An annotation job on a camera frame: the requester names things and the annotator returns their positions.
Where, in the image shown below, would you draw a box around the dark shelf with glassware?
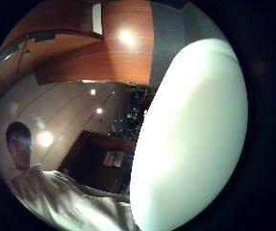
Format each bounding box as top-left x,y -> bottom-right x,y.
108,84 -> 155,142

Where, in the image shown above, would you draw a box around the white books in cabinet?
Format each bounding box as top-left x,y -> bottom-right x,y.
103,149 -> 126,168

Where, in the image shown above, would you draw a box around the large white smooth rounded object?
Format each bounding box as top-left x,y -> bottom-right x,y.
129,38 -> 249,231

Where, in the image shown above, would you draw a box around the dark wooden cabinet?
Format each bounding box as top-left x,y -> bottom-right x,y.
57,129 -> 137,196

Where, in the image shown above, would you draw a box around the the person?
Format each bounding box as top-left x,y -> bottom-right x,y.
5,120 -> 139,231

